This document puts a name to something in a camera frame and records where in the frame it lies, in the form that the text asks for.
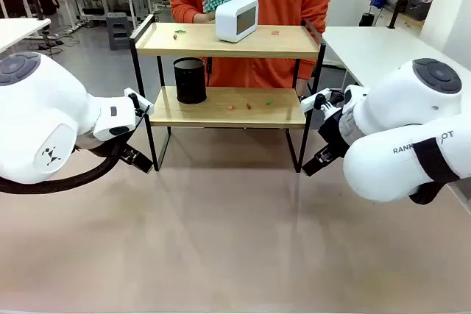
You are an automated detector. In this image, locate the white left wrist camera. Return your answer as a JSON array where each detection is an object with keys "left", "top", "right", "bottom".
[{"left": 124, "top": 88, "right": 155, "bottom": 118}]

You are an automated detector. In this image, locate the black mesh pen holder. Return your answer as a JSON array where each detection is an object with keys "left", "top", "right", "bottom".
[{"left": 173, "top": 57, "right": 208, "bottom": 104}]

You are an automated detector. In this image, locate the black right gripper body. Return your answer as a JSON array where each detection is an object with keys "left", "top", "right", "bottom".
[{"left": 317, "top": 110, "right": 350, "bottom": 160}]

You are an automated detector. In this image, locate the large white table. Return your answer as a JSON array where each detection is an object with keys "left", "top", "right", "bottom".
[{"left": 321, "top": 26, "right": 471, "bottom": 89}]

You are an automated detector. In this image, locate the black right arm strap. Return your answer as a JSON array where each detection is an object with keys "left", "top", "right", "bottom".
[{"left": 411, "top": 137, "right": 461, "bottom": 185}]

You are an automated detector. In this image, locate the black left arm cable sleeve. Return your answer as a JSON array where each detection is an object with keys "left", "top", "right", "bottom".
[{"left": 0, "top": 140, "right": 128, "bottom": 196}]

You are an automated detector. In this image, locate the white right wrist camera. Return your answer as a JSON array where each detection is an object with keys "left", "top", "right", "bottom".
[{"left": 300, "top": 88, "right": 345, "bottom": 116}]

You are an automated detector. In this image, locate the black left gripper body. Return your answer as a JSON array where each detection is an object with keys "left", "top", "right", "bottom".
[{"left": 96, "top": 132, "right": 134, "bottom": 160}]

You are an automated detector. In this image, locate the two-tier wood metal shelf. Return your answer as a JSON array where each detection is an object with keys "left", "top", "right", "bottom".
[{"left": 128, "top": 14, "right": 327, "bottom": 174}]

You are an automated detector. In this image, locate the white rounded desk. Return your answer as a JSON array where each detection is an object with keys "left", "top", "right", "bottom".
[{"left": 0, "top": 18, "right": 52, "bottom": 54}]

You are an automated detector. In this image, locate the black backpack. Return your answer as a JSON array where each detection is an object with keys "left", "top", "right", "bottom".
[{"left": 36, "top": 0, "right": 60, "bottom": 16}]

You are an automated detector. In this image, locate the grey step stool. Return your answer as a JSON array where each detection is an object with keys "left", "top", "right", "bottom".
[{"left": 106, "top": 12, "right": 132, "bottom": 51}]

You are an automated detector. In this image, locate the person's right forearm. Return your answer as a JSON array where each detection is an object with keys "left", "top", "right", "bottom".
[{"left": 169, "top": 0, "right": 202, "bottom": 24}]

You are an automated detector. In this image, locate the person's left forearm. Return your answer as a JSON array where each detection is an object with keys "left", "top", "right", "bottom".
[{"left": 300, "top": 0, "right": 336, "bottom": 32}]

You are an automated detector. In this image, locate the white digital clock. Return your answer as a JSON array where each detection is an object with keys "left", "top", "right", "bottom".
[{"left": 215, "top": 0, "right": 260, "bottom": 43}]

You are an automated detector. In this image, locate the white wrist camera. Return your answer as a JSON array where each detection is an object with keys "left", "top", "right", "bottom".
[
  {"left": 124, "top": 88, "right": 155, "bottom": 118},
  {"left": 300, "top": 88, "right": 345, "bottom": 116}
]

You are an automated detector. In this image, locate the grey plastic crate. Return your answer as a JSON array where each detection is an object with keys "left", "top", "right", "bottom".
[{"left": 404, "top": 0, "right": 433, "bottom": 21}]

